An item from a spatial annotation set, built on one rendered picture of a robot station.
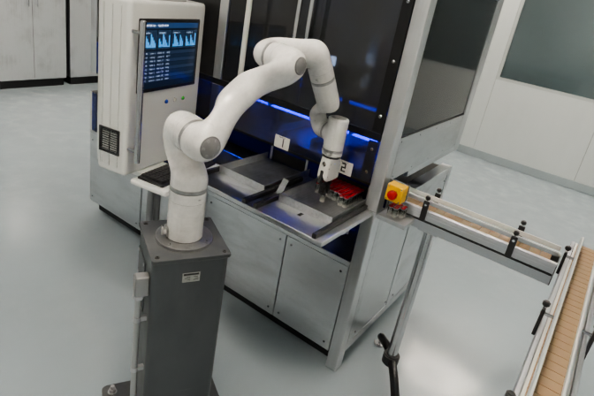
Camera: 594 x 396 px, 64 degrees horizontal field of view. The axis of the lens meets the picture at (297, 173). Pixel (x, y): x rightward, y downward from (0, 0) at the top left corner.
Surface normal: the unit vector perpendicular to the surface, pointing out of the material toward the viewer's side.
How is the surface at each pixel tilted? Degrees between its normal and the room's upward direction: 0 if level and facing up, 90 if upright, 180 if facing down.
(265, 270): 90
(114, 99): 90
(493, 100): 90
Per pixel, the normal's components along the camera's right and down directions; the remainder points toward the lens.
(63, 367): 0.17, -0.91
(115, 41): -0.43, 0.27
